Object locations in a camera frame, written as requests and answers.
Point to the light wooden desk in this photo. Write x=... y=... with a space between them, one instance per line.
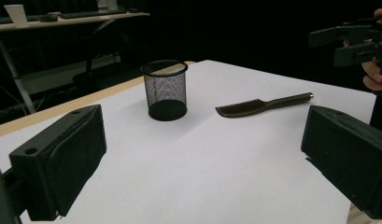
x=86 y=20

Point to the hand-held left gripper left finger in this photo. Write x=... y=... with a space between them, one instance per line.
x=70 y=161

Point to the black mesh pen holder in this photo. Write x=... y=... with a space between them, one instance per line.
x=166 y=99

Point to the black computer mouse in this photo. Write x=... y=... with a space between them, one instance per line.
x=48 y=18

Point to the black folding chair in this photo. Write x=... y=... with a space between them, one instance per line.
x=107 y=71

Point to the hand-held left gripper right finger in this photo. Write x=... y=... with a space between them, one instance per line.
x=350 y=158

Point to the black keyboard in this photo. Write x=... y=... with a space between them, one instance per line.
x=92 y=13

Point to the white paper cup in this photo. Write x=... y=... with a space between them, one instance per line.
x=16 y=15

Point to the dark brown comb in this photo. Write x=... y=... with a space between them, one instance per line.
x=257 y=107

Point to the white table cover sheet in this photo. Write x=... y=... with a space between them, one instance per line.
x=195 y=171

